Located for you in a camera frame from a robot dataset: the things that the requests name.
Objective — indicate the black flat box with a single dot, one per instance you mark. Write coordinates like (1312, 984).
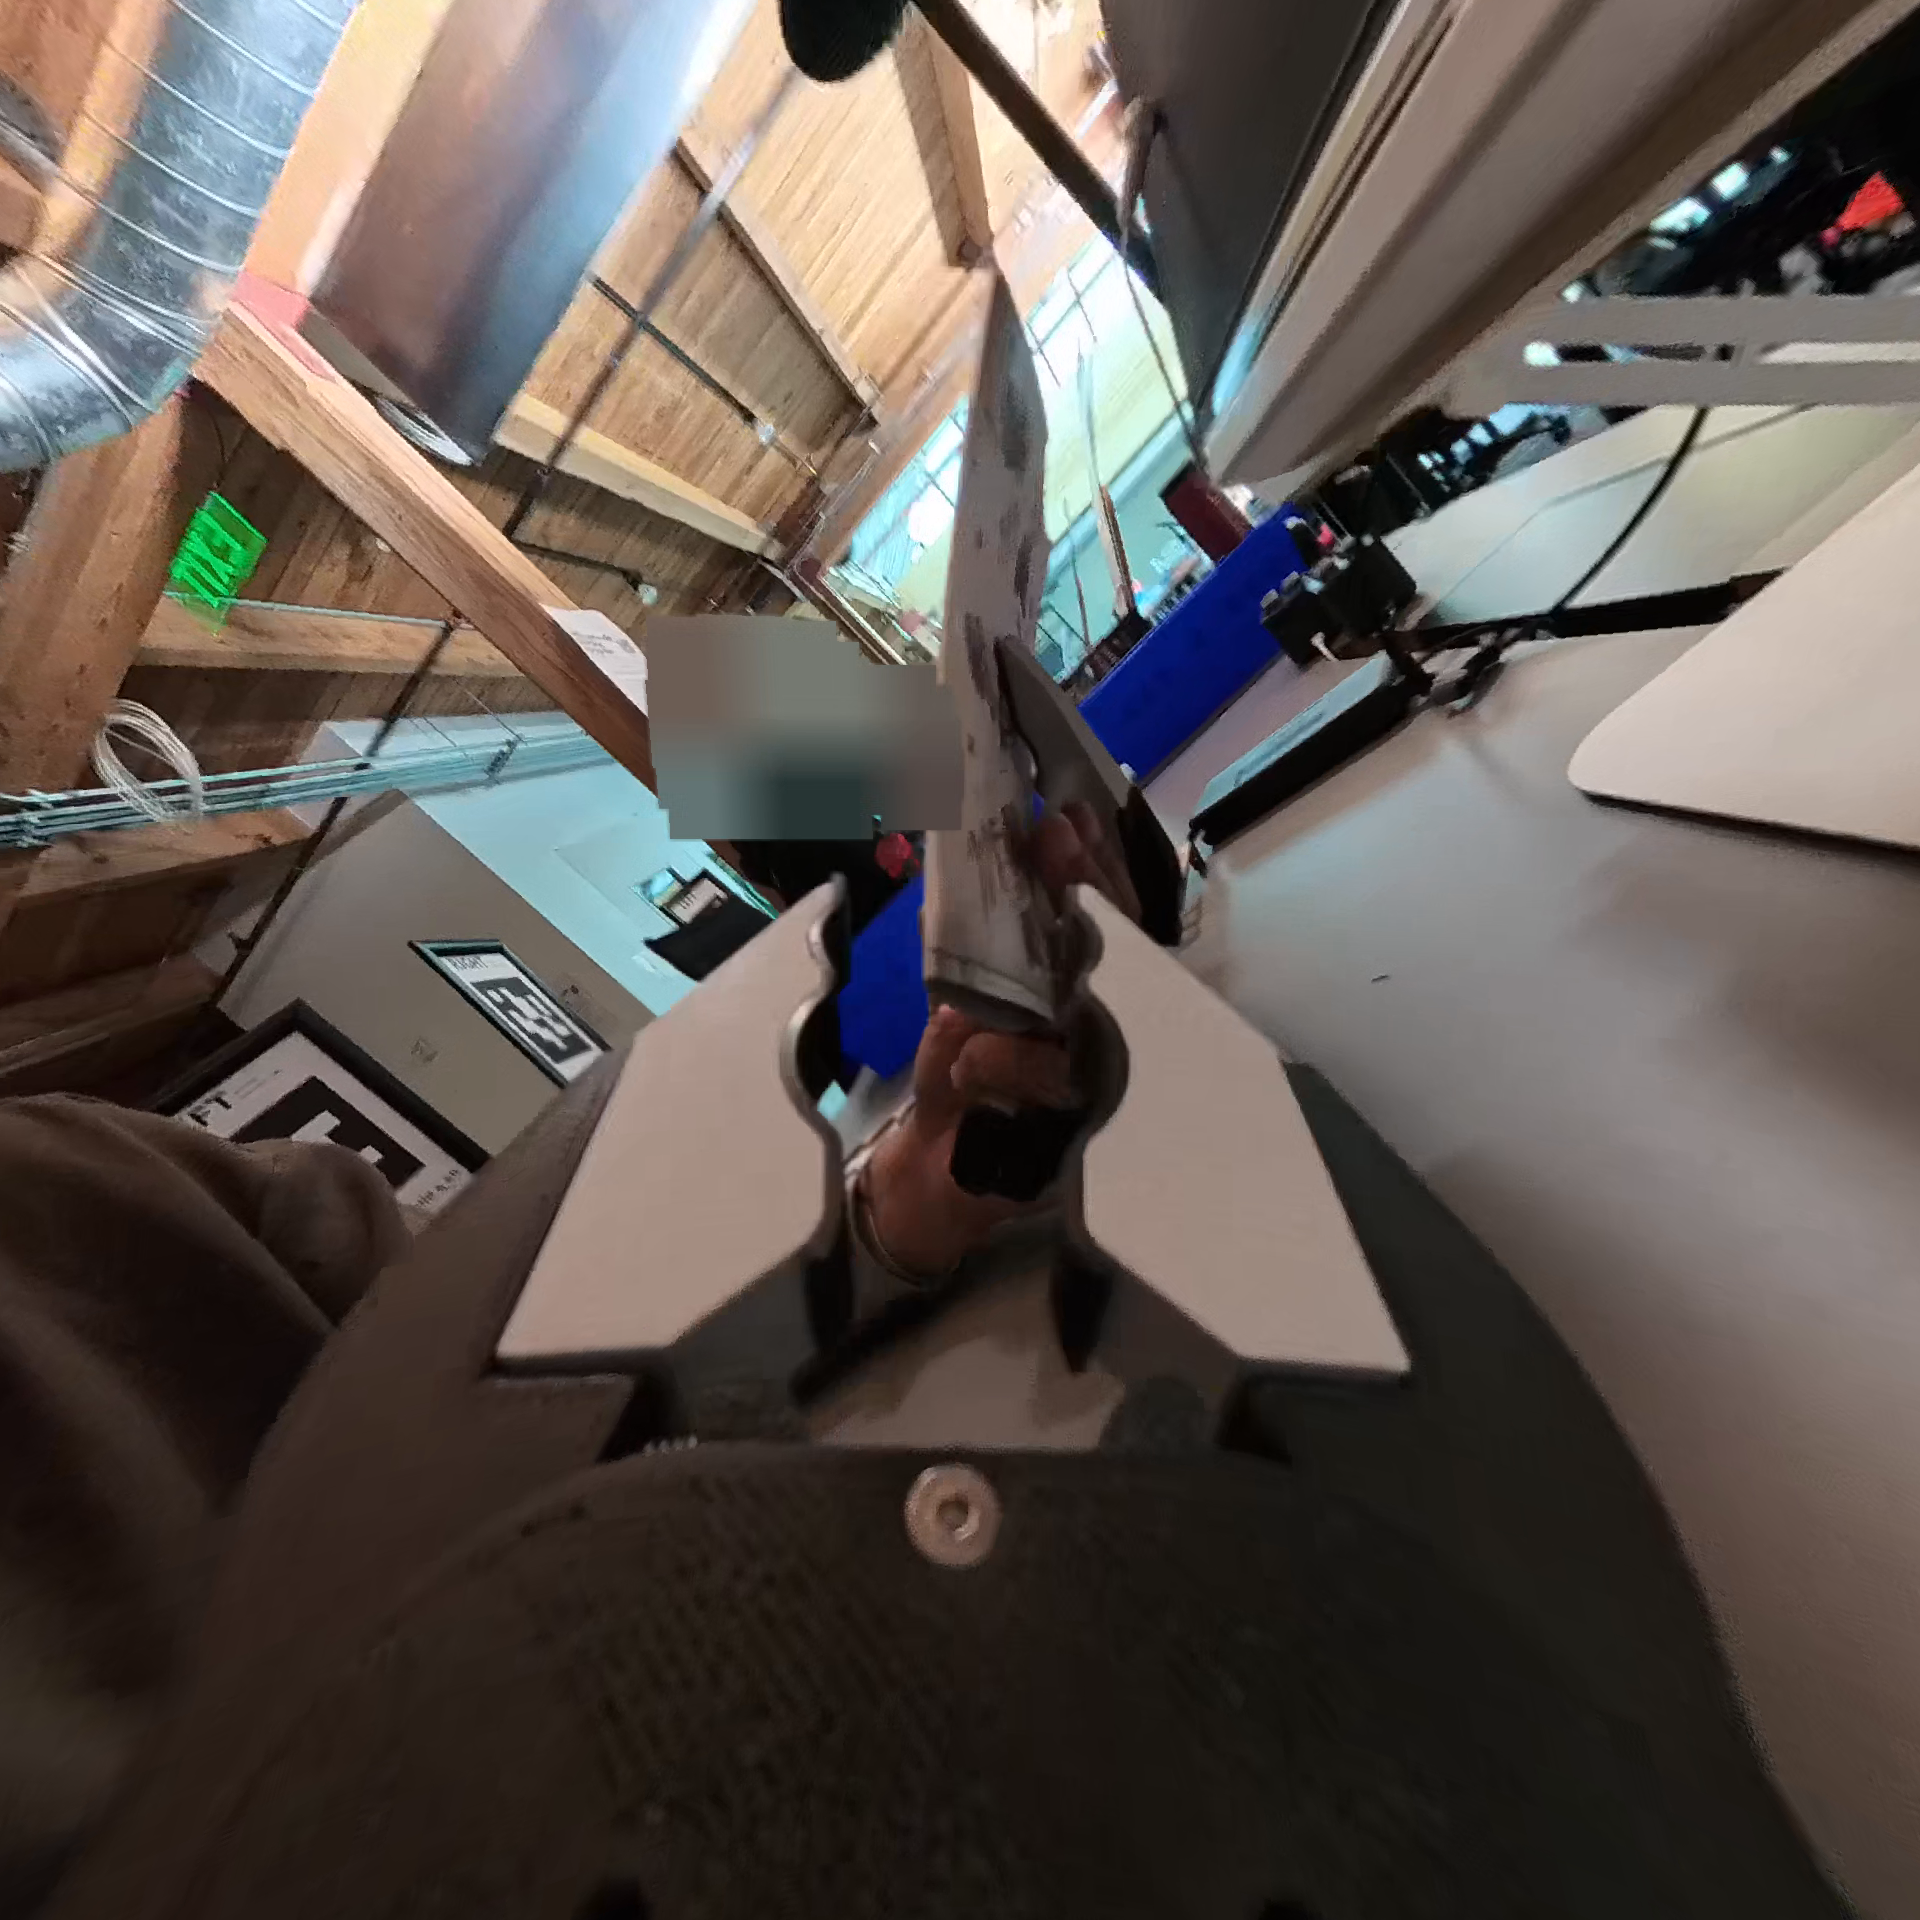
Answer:
(1306, 746)

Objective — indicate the illustrated instruction booklet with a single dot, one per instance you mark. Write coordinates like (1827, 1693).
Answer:
(986, 599)

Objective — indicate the rectangular metal duct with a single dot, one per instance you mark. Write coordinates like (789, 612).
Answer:
(499, 193)

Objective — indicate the grey desk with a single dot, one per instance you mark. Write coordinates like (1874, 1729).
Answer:
(1499, 1122)

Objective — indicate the white paper notice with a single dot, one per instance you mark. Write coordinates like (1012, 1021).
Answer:
(592, 656)

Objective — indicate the silver ventilation duct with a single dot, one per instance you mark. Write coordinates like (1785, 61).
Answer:
(152, 223)

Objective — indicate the black pleated disc lamp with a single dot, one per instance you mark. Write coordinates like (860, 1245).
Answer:
(1022, 86)

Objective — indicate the person's left hand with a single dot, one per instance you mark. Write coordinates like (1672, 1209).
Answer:
(912, 1188)

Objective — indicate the small framed poster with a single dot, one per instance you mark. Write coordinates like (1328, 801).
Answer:
(517, 1010)

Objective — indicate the white metal stand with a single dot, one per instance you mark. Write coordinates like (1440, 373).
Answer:
(1725, 673)

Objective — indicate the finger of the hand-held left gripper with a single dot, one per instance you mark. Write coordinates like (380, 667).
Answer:
(1074, 746)

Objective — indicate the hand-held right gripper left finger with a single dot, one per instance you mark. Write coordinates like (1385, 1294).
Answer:
(673, 1197)

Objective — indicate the black monitor on stand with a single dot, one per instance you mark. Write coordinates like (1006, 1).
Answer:
(1245, 149)

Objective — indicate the green exit sign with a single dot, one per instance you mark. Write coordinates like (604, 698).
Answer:
(212, 555)

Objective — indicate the black power strip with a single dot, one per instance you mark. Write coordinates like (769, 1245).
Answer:
(1343, 596)

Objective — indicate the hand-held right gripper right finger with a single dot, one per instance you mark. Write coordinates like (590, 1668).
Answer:
(1245, 1197)

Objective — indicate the maroon bottle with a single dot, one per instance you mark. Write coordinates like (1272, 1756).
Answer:
(1209, 507)

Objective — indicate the person's tan sweatshirt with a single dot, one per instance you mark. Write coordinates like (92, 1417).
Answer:
(131, 1350)

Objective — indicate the large framed poster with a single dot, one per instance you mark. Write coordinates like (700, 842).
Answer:
(330, 1110)

